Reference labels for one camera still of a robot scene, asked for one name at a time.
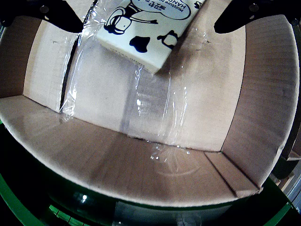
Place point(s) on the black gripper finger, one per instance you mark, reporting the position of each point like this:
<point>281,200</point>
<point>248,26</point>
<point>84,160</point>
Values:
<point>247,14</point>
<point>47,10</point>

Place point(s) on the cow print hand cream box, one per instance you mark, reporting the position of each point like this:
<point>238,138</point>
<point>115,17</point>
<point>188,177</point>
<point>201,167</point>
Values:
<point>145,37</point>

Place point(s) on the shallow cardboard tray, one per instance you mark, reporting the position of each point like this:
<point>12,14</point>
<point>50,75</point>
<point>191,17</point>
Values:
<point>150,164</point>

